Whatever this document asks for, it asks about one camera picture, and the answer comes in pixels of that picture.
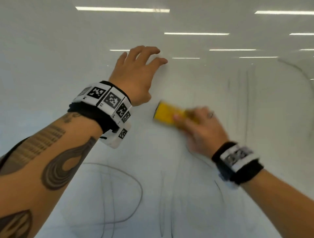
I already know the person's left hand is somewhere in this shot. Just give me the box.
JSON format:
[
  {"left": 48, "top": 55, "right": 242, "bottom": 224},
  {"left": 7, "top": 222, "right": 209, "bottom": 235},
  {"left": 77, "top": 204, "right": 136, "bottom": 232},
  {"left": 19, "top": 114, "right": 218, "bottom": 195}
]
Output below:
[{"left": 109, "top": 45, "right": 169, "bottom": 107}]

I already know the person's right hand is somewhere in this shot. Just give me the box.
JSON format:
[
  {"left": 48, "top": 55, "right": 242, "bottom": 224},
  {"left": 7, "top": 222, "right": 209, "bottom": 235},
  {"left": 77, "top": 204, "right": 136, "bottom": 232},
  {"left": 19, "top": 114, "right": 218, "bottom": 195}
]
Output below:
[{"left": 173, "top": 106, "right": 230, "bottom": 159}]

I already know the yellow whiteboard eraser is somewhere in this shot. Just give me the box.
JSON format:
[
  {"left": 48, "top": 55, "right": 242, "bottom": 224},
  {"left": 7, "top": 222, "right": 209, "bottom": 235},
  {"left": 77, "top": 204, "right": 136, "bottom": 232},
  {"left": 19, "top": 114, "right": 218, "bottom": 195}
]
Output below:
[{"left": 153, "top": 100, "right": 200, "bottom": 126}]

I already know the person's right forearm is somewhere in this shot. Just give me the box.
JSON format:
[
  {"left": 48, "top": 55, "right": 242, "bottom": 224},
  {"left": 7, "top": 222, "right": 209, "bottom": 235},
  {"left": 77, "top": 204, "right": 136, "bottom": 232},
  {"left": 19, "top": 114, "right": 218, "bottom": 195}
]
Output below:
[{"left": 238, "top": 169, "right": 314, "bottom": 238}]

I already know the person's left forearm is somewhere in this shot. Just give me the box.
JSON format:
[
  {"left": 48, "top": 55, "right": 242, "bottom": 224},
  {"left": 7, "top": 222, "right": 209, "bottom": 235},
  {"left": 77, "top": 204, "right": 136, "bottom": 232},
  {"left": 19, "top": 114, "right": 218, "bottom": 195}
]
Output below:
[{"left": 0, "top": 111, "right": 104, "bottom": 238}]

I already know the black wristband with marker tiles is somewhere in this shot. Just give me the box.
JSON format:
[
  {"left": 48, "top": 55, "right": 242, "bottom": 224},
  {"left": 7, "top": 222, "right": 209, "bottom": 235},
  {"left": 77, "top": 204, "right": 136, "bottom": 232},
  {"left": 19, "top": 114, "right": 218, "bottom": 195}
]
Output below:
[
  {"left": 67, "top": 81, "right": 133, "bottom": 149},
  {"left": 211, "top": 141, "right": 264, "bottom": 190}
]

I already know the white whiteboard with pen marks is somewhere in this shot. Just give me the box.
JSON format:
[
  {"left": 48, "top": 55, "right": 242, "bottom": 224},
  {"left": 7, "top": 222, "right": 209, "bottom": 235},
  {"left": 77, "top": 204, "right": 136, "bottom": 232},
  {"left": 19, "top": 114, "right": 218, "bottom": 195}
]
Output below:
[{"left": 0, "top": 0, "right": 314, "bottom": 238}]

